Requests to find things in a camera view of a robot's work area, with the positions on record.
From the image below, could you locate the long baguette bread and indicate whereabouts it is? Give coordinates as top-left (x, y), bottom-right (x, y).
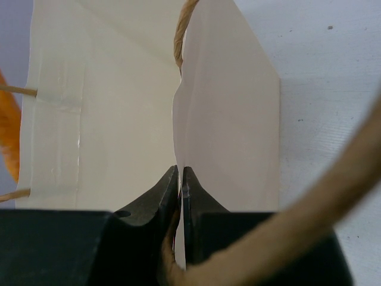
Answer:
top-left (0, 68), bottom-right (23, 184)

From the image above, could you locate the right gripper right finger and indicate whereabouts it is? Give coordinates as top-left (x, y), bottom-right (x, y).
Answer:
top-left (182, 167), bottom-right (235, 268)

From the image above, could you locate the beige paper bag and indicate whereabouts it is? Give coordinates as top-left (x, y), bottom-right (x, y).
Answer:
top-left (1, 1), bottom-right (380, 285)

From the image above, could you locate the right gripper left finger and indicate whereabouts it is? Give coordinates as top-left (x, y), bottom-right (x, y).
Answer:
top-left (114, 166), bottom-right (179, 285)

